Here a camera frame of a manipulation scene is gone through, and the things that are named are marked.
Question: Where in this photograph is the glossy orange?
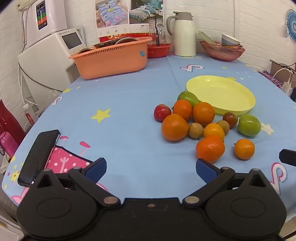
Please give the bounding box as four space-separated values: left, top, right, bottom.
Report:
196 135 226 164

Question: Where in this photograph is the blue printed tablecloth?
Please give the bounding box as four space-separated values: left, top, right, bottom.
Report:
2 52 296 207

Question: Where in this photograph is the cardboard box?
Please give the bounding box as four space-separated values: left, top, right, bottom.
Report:
270 60 296 82

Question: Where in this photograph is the blue and white bowl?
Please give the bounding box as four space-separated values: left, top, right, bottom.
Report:
221 34 241 47

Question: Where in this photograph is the yellow plastic plate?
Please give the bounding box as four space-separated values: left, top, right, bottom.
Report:
186 75 256 115

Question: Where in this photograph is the large orange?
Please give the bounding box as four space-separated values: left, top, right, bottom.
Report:
161 113 189 142

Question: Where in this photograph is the red plastic chair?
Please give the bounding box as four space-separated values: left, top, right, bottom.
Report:
0 99 26 145

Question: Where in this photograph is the dark pot lid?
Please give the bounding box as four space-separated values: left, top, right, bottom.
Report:
93 38 121 49

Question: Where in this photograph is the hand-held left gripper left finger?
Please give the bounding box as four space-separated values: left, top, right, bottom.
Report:
31 158 121 207

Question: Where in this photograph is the pink glass bowl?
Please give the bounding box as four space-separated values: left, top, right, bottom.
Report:
200 40 246 62

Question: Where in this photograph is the brown longan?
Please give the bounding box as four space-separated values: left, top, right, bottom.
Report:
188 123 204 139
216 120 231 135

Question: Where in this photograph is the white appliance with screen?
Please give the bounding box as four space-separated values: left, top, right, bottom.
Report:
18 27 86 103

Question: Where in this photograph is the white wall power strip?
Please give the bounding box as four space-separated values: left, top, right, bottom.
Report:
18 0 36 10

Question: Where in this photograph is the pale green dish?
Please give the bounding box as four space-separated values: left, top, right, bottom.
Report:
198 31 217 45

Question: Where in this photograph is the white wall conduit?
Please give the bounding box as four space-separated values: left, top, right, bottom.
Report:
232 0 237 37

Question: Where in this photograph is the steel bowl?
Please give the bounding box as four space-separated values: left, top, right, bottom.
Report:
115 36 139 45

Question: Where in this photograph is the clear glass jar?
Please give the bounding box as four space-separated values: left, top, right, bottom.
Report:
148 20 167 47

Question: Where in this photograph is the small mandarin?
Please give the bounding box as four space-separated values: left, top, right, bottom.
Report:
233 138 255 160

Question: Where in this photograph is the white charger block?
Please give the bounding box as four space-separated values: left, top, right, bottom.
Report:
282 81 293 97

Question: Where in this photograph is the black smartphone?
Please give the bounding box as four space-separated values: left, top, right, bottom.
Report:
17 129 61 187

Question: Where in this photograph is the blue round wall decoration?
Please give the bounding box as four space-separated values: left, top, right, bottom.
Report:
284 9 296 42

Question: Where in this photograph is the wall calendar poster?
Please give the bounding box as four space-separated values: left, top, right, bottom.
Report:
94 0 165 39

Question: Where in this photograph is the red plastic basket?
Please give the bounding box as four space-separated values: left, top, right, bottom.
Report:
147 43 173 59

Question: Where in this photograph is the orange persimmon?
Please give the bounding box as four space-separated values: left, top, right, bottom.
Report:
172 99 193 122

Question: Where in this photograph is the white water purifier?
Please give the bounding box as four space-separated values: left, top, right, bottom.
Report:
21 0 68 48

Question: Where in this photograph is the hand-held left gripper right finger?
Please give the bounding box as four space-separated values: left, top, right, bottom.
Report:
182 158 271 207

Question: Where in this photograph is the white cable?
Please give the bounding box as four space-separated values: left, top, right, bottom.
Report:
270 62 296 86

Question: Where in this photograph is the yellow-orange citrus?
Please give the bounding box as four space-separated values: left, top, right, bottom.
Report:
203 123 226 141

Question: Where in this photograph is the orange plastic basket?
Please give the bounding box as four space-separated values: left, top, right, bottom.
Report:
68 37 153 80

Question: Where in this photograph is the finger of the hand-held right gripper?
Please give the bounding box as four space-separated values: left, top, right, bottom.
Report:
279 149 296 167

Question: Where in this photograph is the dark red tomato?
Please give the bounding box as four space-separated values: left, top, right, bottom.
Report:
222 112 238 129

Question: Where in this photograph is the white thermos jug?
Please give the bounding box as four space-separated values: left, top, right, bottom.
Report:
166 11 197 57

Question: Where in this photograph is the green round citrus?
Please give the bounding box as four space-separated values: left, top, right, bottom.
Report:
238 114 261 137

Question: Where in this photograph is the white bottle red label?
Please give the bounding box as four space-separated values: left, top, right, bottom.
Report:
23 103 39 127

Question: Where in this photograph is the round orange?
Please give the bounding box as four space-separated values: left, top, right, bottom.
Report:
192 102 216 127

